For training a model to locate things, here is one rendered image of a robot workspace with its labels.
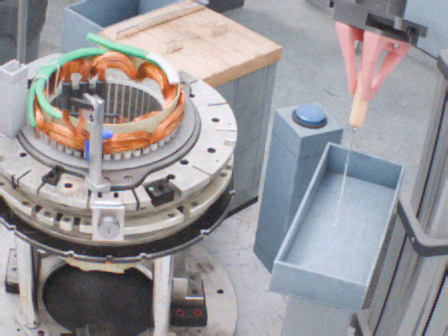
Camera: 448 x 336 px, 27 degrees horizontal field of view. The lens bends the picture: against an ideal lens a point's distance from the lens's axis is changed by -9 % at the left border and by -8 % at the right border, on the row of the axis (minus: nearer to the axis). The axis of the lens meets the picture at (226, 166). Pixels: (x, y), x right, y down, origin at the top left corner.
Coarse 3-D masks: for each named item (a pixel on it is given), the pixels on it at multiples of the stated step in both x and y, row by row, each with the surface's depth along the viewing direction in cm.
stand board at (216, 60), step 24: (120, 24) 144; (168, 24) 145; (192, 24) 145; (144, 48) 138; (192, 48) 139; (216, 48) 140; (240, 48) 141; (264, 48) 141; (192, 72) 133; (216, 72) 134; (240, 72) 138
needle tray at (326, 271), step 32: (320, 160) 120; (352, 160) 123; (384, 160) 121; (320, 192) 121; (352, 192) 122; (384, 192) 122; (320, 224) 116; (352, 224) 117; (384, 224) 117; (288, 256) 111; (320, 256) 111; (352, 256) 112; (288, 288) 105; (320, 288) 104; (352, 288) 102; (288, 320) 118; (320, 320) 116
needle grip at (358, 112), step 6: (360, 72) 102; (360, 78) 101; (360, 84) 101; (360, 90) 101; (354, 96) 102; (360, 96) 101; (354, 102) 102; (360, 102) 102; (366, 102) 102; (354, 108) 102; (360, 108) 102; (366, 108) 102; (354, 114) 102; (360, 114) 102; (354, 120) 102; (360, 120) 102; (360, 126) 102
